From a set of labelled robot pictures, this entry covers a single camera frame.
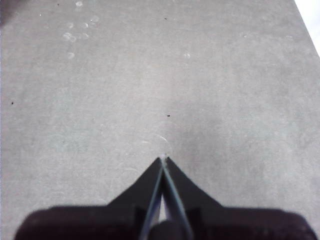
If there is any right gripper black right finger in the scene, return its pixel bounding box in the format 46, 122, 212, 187
163, 156, 318, 240

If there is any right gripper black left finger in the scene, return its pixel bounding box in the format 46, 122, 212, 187
13, 156, 163, 240

